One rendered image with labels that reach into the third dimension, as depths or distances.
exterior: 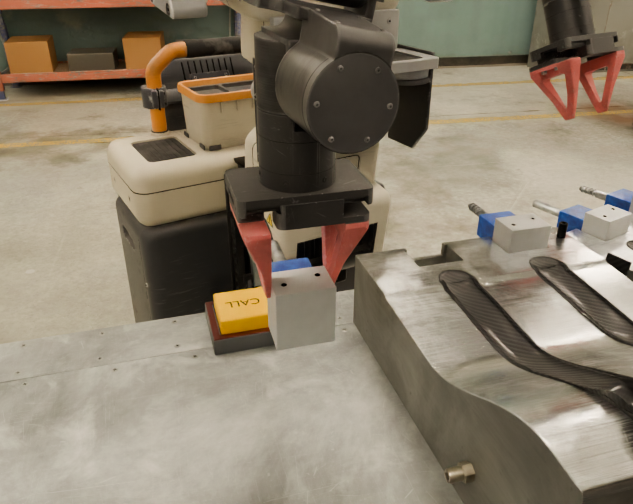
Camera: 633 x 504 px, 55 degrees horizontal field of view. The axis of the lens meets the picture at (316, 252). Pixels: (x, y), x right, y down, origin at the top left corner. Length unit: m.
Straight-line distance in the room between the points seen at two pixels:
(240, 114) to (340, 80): 0.94
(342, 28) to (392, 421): 0.38
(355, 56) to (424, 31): 6.01
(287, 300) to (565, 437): 0.22
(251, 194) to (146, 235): 0.82
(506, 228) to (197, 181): 0.69
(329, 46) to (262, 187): 0.14
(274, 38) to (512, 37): 6.36
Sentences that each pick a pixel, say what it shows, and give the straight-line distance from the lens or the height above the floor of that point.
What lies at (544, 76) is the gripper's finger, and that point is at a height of 1.04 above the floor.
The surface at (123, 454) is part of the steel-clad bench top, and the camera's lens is 0.59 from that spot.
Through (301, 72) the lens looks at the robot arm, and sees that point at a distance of 0.35.
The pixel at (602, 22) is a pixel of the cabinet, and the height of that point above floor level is 0.47.
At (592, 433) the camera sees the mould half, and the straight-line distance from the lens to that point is 0.42.
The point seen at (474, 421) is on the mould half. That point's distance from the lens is 0.48.
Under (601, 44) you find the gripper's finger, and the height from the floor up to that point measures 1.08.
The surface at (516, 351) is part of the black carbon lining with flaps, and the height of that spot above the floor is 0.88.
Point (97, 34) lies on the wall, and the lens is 6.01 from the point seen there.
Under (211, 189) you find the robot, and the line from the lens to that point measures 1.24.
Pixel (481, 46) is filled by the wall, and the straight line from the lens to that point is 6.61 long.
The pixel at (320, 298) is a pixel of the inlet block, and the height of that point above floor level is 0.95.
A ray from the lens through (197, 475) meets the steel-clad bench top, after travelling 0.55.
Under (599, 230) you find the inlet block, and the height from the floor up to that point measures 0.87.
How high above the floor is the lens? 1.21
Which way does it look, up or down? 28 degrees down
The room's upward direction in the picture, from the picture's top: straight up
